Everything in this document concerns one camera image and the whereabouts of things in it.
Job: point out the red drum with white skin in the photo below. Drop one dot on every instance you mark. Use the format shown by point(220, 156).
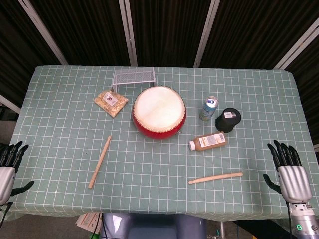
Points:
point(159, 112)

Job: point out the printed paper sheet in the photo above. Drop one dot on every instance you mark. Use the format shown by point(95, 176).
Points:
point(87, 221)

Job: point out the light blue drink can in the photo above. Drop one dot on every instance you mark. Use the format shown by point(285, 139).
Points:
point(208, 109)

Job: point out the white partition frame post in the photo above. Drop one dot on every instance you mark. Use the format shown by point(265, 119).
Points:
point(207, 32)
point(128, 32)
point(296, 44)
point(43, 32)
point(8, 103)

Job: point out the metal table leg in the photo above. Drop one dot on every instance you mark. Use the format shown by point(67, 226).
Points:
point(221, 230)

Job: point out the blue-grey robot torso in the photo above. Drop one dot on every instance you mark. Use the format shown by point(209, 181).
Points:
point(154, 226)

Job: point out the brown drink bottle white cap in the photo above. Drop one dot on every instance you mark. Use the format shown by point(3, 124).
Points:
point(209, 141)

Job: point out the clear bag of snacks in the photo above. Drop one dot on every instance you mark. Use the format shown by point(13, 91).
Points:
point(111, 100)

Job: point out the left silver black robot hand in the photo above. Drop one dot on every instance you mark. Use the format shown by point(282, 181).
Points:
point(6, 176)

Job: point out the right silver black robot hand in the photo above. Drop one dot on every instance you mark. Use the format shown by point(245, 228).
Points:
point(294, 181)

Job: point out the wooden drumstick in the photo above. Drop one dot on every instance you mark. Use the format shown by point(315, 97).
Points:
point(100, 161)
point(216, 177)

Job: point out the green grid tablecloth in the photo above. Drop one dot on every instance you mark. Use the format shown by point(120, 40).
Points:
point(154, 169)

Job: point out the black mesh pen holder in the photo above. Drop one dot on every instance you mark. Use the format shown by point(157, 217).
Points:
point(228, 120)

